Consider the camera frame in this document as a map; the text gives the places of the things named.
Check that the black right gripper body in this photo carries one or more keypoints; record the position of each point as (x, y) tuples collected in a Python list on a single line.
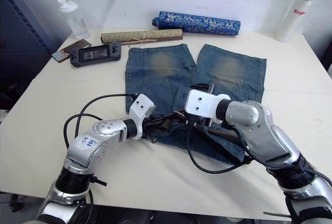
[(203, 88)]

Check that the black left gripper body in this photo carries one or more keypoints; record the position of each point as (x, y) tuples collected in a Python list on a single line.
[(158, 126)]

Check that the dark brown braided belt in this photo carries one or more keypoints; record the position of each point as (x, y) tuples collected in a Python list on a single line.
[(225, 134)]

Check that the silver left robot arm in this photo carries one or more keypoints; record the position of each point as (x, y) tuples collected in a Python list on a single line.
[(85, 148)]

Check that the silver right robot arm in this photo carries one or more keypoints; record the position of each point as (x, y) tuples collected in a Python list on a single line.
[(272, 141)]

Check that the blue denim shorts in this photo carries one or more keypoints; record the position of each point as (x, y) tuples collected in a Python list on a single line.
[(155, 78)]

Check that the blue brocade scroll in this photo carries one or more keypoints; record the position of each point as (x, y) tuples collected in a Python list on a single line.
[(197, 23)]

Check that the dark handheld game console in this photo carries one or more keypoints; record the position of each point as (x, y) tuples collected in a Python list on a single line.
[(96, 54)]

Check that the white thermos bottle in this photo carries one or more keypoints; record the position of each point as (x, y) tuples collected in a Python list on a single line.
[(293, 21)]

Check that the brown flat box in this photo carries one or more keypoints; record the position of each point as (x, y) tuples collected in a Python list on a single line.
[(74, 47)]

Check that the clear bottle with white lid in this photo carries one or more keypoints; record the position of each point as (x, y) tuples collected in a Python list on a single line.
[(76, 24)]

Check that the thin dark metal rod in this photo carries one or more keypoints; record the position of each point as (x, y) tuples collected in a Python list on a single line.
[(276, 214)]

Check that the black caster wheel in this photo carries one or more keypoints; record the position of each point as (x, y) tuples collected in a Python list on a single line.
[(16, 203)]

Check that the dark grey metal cabinet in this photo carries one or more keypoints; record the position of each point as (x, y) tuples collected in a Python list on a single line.
[(20, 40)]

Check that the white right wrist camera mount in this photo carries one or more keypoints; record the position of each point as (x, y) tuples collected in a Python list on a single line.
[(199, 104)]

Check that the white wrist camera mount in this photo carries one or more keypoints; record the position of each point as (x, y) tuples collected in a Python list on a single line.
[(141, 107), (199, 104)]

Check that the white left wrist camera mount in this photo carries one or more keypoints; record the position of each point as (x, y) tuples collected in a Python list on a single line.
[(141, 107)]

